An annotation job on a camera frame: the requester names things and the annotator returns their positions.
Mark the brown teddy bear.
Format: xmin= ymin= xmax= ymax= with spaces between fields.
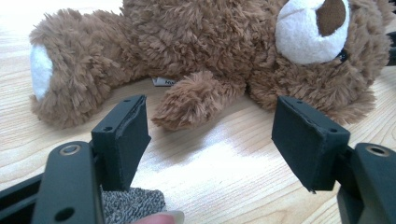
xmin=28 ymin=0 xmax=396 ymax=132

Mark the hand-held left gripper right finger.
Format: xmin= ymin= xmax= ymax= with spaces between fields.
xmin=271 ymin=95 xmax=351 ymax=193

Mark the grey terry towel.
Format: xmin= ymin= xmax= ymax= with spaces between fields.
xmin=101 ymin=187 xmax=166 ymax=224

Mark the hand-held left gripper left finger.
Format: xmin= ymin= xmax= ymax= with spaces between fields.
xmin=91 ymin=94 xmax=152 ymax=192

